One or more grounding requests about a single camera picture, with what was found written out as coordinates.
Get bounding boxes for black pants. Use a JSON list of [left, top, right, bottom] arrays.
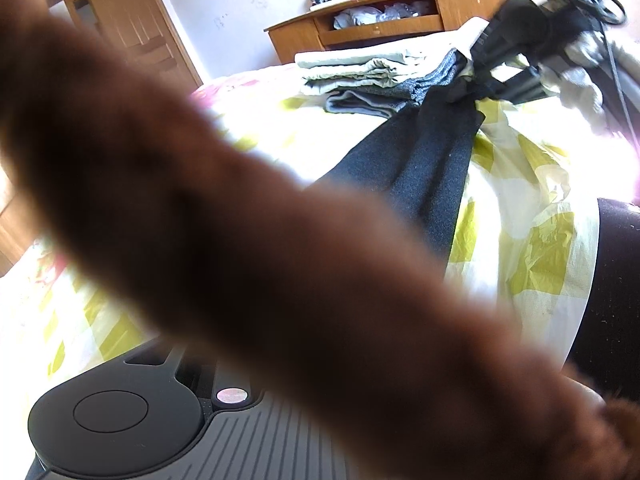
[[320, 79, 485, 260]]

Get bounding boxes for folded light green cloth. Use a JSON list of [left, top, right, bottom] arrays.
[[294, 16, 489, 96]]

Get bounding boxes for wooden tv cabinet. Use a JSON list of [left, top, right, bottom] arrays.
[[263, 0, 532, 65]]

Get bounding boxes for folded grey cloth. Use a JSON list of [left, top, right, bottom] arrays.
[[324, 49, 469, 119]]

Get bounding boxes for colourful checkered bed quilt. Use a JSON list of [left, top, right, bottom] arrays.
[[0, 58, 640, 391]]

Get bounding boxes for person's black clothed leg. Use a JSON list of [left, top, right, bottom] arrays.
[[568, 198, 640, 401]]

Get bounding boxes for wooden door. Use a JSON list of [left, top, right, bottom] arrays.
[[29, 0, 204, 94]]

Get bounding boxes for black cable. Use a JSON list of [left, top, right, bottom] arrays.
[[537, 0, 640, 146]]

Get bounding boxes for brown fuzzy strap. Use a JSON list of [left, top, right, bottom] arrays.
[[0, 0, 640, 480]]

